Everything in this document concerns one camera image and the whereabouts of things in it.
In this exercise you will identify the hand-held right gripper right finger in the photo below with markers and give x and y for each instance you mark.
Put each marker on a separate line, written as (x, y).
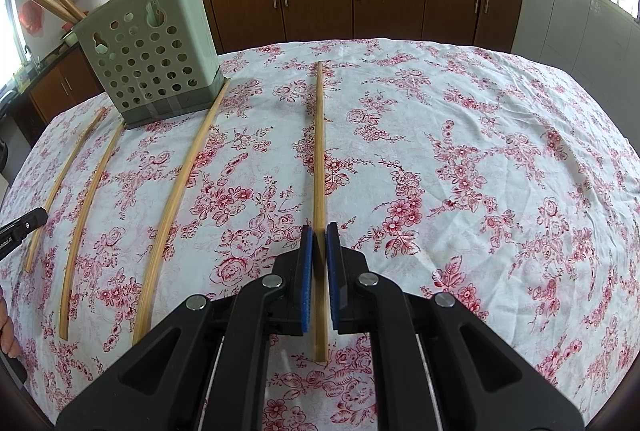
(334, 291)

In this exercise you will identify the green basin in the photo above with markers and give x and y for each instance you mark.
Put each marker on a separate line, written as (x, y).
(70, 38)

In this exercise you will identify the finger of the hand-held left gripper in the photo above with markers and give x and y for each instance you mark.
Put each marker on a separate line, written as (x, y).
(30, 222)

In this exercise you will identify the green perforated chopstick holder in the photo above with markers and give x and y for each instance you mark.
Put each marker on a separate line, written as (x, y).
(150, 61)

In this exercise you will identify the hanging red plastic bag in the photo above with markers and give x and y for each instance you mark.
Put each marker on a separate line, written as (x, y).
(31, 17)

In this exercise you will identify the sliding window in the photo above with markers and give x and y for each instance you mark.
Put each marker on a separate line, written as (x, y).
(9, 36)

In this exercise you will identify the person's left hand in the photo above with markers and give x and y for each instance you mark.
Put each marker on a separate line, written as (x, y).
(6, 331)

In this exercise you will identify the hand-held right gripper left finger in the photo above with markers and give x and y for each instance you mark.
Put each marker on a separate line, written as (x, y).
(306, 291)

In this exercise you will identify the red floral tablecloth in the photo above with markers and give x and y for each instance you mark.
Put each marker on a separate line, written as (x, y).
(450, 211)

